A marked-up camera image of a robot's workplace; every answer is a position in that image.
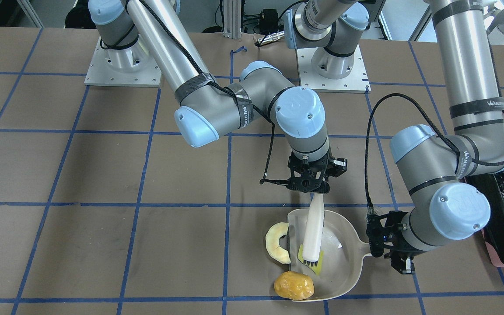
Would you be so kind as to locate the brown potato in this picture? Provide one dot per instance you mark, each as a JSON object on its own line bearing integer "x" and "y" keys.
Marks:
{"x": 294, "y": 286}

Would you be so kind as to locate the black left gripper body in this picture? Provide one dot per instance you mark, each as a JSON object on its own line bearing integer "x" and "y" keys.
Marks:
{"x": 398, "y": 248}

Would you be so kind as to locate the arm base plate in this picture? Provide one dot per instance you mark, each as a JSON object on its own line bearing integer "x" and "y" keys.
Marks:
{"x": 323, "y": 72}
{"x": 130, "y": 67}

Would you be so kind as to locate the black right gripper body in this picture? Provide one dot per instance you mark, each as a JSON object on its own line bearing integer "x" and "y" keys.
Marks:
{"x": 338, "y": 166}

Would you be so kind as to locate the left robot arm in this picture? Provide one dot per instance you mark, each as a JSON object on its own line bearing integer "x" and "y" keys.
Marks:
{"x": 431, "y": 163}

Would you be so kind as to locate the white brush black bristles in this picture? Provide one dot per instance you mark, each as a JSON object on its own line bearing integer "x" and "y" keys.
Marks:
{"x": 314, "y": 229}

